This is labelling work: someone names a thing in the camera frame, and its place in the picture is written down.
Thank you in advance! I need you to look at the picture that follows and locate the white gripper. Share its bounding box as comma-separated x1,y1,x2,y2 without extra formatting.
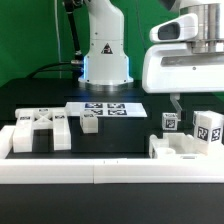
142,43,224,121

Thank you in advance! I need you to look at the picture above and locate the white chair seat part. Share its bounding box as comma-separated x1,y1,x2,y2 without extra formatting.
149,133,205,159

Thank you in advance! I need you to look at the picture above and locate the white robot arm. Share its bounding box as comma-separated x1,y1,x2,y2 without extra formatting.
63,0,224,95

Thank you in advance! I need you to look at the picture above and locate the white chair back part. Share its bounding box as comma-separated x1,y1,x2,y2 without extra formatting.
13,107,71,153

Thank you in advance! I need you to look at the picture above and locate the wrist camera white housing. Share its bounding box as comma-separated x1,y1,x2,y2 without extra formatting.
149,14,194,43

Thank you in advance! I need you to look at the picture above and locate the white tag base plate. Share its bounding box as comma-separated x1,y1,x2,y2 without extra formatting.
65,102,147,117

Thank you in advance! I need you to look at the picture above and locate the black cable bundle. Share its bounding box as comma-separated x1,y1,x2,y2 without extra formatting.
26,61,84,80

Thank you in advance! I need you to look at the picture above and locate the white hanging cable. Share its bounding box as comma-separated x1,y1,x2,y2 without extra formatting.
53,0,64,80

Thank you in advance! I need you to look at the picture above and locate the white U-shaped fence frame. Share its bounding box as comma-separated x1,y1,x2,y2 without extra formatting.
0,125,224,184

